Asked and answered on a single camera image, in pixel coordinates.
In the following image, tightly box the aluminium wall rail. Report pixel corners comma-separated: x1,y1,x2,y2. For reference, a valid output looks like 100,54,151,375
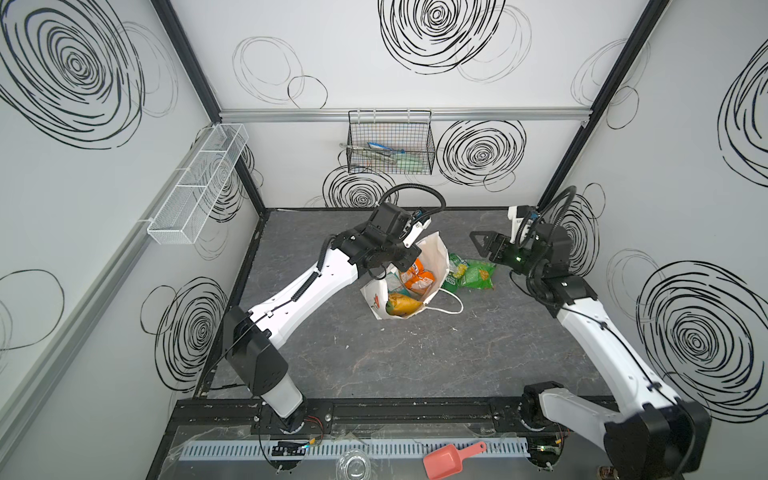
220,106,592,123
1,123,220,464

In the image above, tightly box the clear glass bowl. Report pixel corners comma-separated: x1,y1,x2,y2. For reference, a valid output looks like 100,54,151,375
336,449,373,480

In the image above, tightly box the red plastic scoop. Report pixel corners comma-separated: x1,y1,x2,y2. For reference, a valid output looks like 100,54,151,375
423,442,487,480

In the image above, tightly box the clear plastic wall shelf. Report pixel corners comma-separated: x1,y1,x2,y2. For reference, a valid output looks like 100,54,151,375
147,123,249,245

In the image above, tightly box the black corner frame post left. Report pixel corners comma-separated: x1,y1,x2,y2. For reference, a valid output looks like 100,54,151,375
151,0,269,219

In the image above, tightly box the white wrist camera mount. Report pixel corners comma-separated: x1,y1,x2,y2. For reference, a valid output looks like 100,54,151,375
507,205,538,244
402,215,431,248

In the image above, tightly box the green snack packet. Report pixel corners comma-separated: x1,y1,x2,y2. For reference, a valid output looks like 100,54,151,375
460,260,496,290

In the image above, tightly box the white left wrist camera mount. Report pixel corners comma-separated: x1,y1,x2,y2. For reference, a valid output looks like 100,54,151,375
402,215,431,248

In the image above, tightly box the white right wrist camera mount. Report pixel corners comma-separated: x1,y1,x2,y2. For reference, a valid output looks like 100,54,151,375
507,205,538,244

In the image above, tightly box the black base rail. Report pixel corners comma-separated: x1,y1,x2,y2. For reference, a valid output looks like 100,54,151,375
163,396,576,438

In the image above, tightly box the aluminium wall rail back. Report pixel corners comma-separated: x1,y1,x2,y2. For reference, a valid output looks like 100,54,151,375
220,106,592,123

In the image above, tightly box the yellow snack packet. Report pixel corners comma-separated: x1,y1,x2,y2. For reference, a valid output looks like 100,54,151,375
385,293,423,317

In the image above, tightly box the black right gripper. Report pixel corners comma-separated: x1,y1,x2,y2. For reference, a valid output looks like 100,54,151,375
466,231,542,284

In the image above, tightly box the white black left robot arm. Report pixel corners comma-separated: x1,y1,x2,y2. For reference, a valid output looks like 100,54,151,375
222,202,430,431

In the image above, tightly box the black wire wall basket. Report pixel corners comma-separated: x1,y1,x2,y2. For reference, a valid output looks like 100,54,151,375
343,120,436,176

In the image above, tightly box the black corner frame post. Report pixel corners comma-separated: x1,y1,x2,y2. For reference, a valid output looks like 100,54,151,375
537,0,671,207
151,0,269,219

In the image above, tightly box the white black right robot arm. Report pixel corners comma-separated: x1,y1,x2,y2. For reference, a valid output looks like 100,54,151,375
470,223,711,479

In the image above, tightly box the aluminium wall rail left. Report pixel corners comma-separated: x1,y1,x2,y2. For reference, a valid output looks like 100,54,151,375
1,123,220,464

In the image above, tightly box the orange snack packet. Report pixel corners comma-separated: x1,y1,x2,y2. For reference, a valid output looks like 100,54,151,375
399,259,436,296

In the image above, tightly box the grey slotted cable duct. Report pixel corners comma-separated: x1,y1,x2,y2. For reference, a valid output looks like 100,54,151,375
178,436,532,462

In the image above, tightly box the black corner frame post right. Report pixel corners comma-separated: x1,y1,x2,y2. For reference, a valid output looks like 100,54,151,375
537,0,671,207

